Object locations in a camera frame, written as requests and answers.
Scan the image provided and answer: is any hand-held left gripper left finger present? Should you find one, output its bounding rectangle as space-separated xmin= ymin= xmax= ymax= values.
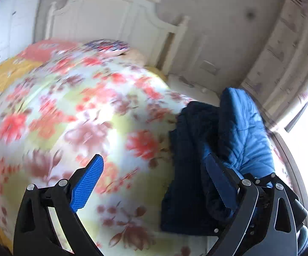
xmin=13 ymin=154 xmax=104 ymax=256

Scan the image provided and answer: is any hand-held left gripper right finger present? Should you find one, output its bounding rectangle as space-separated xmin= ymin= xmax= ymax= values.
xmin=200 ymin=153 xmax=298 ymax=256

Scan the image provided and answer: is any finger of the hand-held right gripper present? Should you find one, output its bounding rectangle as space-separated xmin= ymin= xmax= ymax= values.
xmin=246 ymin=172 xmax=277 ymax=188

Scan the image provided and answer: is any blue puffer jacket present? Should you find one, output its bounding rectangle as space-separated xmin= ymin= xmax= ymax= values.
xmin=161 ymin=87 xmax=277 ymax=236

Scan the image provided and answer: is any window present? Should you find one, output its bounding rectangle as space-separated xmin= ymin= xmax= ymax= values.
xmin=283 ymin=85 xmax=308 ymax=222

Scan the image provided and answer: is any floral printed blanket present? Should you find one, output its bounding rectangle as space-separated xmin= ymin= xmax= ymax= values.
xmin=0 ymin=39 xmax=294 ymax=256

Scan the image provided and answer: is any white nightstand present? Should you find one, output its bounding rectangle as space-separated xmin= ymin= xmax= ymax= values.
xmin=167 ymin=73 xmax=222 ymax=107

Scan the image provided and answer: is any yellow floral pillow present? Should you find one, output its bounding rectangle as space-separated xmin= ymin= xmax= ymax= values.
xmin=146 ymin=66 xmax=168 ymax=83

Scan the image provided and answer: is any striped boat print curtain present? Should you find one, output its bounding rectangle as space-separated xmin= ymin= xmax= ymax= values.
xmin=240 ymin=0 xmax=308 ymax=112

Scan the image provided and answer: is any peach checked pillow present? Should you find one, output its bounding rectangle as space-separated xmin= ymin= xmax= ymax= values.
xmin=123 ymin=48 xmax=150 ymax=65

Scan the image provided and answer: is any embroidered floral pillow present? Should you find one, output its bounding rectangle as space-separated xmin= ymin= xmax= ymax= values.
xmin=83 ymin=39 xmax=131 ymax=57

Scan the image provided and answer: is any white wooden headboard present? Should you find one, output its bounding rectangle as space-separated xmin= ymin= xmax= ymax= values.
xmin=45 ymin=0 xmax=190 ymax=73

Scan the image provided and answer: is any white wardrobe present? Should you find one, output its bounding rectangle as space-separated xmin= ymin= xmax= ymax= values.
xmin=0 ymin=0 xmax=46 ymax=68

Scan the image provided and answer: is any wall socket panel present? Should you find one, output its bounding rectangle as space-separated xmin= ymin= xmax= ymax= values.
xmin=199 ymin=60 xmax=220 ymax=76

